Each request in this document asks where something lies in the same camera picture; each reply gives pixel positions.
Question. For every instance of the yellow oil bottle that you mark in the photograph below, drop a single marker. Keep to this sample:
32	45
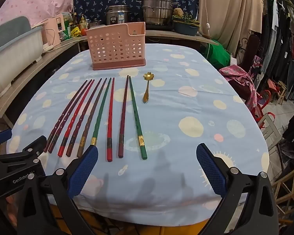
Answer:
82	23

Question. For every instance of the steel rice cooker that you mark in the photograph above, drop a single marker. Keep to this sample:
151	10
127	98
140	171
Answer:
117	14

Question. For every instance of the dark glass bottle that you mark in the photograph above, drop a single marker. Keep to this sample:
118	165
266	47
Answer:
75	20

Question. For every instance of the green chopstick gold band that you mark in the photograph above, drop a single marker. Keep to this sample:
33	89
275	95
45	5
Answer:
98	124
137	124

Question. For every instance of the stainless steel steamer pot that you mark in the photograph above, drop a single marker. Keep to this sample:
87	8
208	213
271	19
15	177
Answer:
156	7

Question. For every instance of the row of hanging clothes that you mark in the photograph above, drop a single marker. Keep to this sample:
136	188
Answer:
284	41

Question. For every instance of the black induction cooktop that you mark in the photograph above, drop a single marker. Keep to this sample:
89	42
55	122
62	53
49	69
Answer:
159	27

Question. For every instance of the white dish drainer grey lid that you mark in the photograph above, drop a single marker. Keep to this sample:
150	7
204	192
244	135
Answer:
9	61

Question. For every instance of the red stool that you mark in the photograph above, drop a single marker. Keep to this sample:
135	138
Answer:
258	107

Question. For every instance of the brown chopstick gold band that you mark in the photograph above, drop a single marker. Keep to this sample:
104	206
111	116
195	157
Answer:
82	142

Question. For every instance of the white power strip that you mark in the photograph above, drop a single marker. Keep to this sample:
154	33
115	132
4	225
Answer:
48	48

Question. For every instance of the dark metal chair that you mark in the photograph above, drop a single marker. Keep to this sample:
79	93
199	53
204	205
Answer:
251	46

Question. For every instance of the pink perforated utensil holder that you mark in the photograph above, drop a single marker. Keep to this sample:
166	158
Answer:
112	51

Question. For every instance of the beige curtain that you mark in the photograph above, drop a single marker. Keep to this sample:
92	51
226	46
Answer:
230	17

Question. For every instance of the green cloth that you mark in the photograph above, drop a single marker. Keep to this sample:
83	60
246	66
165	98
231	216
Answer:
218	53

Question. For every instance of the pink bag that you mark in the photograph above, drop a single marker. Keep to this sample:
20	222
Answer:
237	76

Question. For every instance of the pink appliance box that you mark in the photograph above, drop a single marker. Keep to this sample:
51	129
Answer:
51	29

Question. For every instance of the red chopstick black band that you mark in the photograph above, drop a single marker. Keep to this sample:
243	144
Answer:
110	127
63	146

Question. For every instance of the dark maroon chopstick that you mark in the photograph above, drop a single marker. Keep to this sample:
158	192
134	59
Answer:
49	143
71	146
123	127
54	144

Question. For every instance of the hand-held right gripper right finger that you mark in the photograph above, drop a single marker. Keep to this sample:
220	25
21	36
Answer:
210	171

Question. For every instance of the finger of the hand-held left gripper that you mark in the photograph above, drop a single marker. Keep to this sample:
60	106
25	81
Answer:
27	151
1	136

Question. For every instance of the blue plant basin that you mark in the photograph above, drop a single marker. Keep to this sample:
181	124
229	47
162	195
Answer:
186	29

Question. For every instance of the tan lumpy object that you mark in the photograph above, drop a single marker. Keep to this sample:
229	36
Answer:
178	11

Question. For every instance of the navy floral cloth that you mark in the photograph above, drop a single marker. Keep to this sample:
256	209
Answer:
95	2

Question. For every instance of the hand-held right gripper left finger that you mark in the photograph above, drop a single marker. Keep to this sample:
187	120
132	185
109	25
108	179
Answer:
84	171

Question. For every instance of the red tomato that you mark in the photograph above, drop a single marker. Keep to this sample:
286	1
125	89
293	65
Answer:
84	31

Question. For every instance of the green packet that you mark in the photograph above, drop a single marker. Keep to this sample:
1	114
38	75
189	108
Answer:
65	33

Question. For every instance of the gold flower-shaped spoon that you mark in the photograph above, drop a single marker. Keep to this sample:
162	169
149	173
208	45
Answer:
148	76

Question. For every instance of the pink floral cloth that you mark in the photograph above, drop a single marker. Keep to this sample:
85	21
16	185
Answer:
39	0

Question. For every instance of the yellow packet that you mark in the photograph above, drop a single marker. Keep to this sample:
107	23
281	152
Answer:
76	31

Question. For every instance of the white stool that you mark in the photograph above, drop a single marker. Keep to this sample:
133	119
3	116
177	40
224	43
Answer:
270	127

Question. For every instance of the blue polka dot tablecloth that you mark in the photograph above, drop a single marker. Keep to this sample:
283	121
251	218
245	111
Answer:
186	102

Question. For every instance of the small lidded steel pot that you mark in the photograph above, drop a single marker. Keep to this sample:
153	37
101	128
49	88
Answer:
95	23

